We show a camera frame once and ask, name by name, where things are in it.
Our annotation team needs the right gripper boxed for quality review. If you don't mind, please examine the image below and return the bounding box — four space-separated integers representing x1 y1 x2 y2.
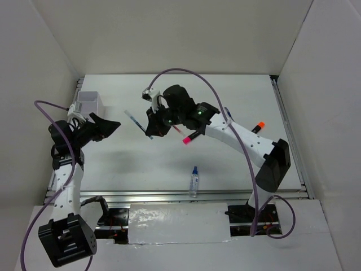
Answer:
146 102 183 137

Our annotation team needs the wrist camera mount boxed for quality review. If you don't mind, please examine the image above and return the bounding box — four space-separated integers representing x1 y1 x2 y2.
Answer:
67 101 86 122
142 88 162 113

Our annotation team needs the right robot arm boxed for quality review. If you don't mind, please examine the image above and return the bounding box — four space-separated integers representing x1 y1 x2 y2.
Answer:
142 85 291 221

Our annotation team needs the blue gel pen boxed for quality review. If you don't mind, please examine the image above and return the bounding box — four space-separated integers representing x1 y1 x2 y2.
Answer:
124 110 146 133

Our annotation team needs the white pen holder container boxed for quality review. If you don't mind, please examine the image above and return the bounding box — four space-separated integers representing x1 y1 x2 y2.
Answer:
76 91 105 122

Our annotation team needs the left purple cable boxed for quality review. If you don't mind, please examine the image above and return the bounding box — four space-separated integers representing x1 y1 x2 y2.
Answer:
21 100 95 271

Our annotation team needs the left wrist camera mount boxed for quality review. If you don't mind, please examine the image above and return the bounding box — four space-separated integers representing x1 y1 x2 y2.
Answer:
67 101 86 122

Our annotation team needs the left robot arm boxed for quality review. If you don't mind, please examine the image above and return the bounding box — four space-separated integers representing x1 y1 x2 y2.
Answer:
38 113 121 268

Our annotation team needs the red gel pen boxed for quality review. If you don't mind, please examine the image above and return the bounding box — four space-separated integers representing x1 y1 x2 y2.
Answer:
173 126 186 137

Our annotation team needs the small blue spray bottle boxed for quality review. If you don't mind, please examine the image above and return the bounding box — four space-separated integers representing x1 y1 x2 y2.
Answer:
189 166 199 198

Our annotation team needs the orange highlighter marker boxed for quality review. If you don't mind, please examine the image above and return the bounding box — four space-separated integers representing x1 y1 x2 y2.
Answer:
252 121 265 134

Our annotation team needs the pink highlighter marker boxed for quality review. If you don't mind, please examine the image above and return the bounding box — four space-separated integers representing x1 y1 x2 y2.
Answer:
182 131 201 145

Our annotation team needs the white foil cover sheet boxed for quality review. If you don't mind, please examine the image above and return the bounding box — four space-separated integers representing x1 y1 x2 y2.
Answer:
127 203 231 244

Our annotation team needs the aluminium front rail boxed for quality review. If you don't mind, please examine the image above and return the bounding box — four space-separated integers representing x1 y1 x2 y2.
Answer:
45 190 311 204

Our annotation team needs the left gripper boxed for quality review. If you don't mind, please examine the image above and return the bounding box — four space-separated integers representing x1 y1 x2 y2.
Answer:
72 112 121 148

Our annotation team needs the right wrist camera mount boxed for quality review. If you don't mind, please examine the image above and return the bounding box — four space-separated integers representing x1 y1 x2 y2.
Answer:
142 88 162 113

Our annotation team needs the dark blue pen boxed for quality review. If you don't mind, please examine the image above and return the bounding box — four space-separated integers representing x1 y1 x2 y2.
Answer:
224 107 233 120

